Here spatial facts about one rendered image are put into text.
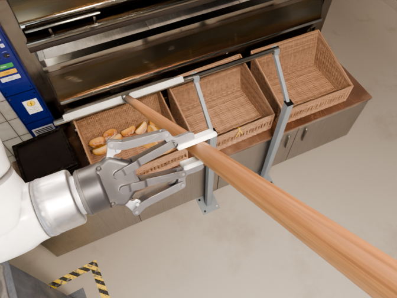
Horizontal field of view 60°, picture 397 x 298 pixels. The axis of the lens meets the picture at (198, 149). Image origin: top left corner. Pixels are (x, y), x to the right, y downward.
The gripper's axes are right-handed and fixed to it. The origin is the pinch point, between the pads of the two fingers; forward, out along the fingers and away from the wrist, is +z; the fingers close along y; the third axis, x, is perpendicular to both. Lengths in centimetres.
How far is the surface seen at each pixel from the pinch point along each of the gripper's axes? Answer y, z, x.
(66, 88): -7, -24, -155
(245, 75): 19, 87, -162
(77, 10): -41, -5, -121
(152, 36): -21, 29, -144
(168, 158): 46, 15, -136
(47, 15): -42, -18, -123
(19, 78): -19, -42, -141
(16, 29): -40, -33, -128
